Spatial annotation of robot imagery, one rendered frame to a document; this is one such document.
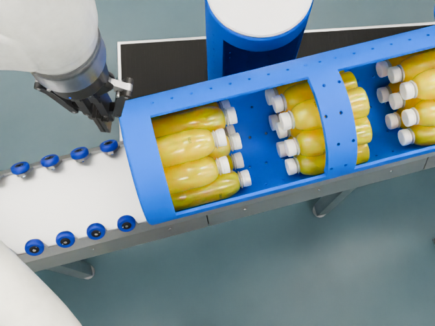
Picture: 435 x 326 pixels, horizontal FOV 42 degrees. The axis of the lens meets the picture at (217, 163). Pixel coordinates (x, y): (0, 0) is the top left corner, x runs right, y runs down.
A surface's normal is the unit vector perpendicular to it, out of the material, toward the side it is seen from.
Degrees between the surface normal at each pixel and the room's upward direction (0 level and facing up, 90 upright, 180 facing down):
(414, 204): 0
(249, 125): 26
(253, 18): 0
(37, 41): 87
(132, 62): 0
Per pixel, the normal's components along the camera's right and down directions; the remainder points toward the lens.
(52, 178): 0.00, -0.25
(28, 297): 0.44, -0.66
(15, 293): 0.29, -0.54
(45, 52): 0.22, 0.95
